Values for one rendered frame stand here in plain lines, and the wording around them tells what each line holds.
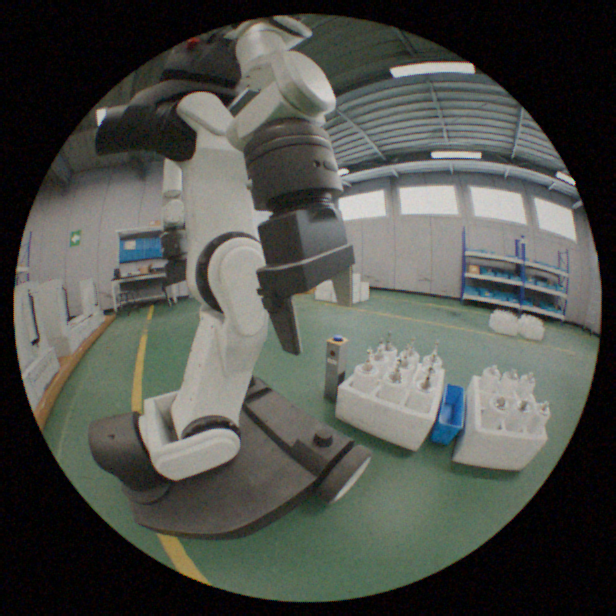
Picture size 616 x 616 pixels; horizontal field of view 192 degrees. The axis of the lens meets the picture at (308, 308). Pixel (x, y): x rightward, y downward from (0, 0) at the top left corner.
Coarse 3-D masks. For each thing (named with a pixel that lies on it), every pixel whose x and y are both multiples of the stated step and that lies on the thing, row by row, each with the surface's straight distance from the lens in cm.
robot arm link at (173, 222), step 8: (176, 200) 56; (168, 208) 55; (176, 208) 55; (168, 216) 54; (176, 216) 54; (168, 224) 56; (176, 224) 56; (184, 224) 59; (168, 232) 55; (176, 232) 55; (184, 232) 57; (160, 240) 58; (168, 240) 55
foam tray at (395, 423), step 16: (416, 368) 97; (352, 384) 78; (352, 400) 72; (368, 400) 69; (384, 400) 68; (336, 416) 84; (352, 416) 78; (368, 416) 73; (384, 416) 70; (400, 416) 68; (416, 416) 66; (432, 416) 68; (368, 432) 80; (384, 432) 76; (400, 432) 73; (416, 432) 71; (416, 448) 78
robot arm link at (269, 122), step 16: (256, 96) 23; (272, 96) 20; (240, 112) 25; (256, 112) 21; (272, 112) 19; (288, 112) 19; (240, 128) 23; (256, 128) 20; (272, 128) 17; (288, 128) 17; (304, 128) 17; (320, 128) 19; (240, 144) 24; (256, 144) 17; (272, 144) 16; (288, 144) 16; (304, 144) 16; (320, 144) 17
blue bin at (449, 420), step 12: (444, 396) 90; (456, 396) 104; (444, 408) 103; (456, 408) 99; (444, 420) 96; (456, 420) 90; (432, 432) 84; (444, 432) 80; (456, 432) 80; (444, 444) 86
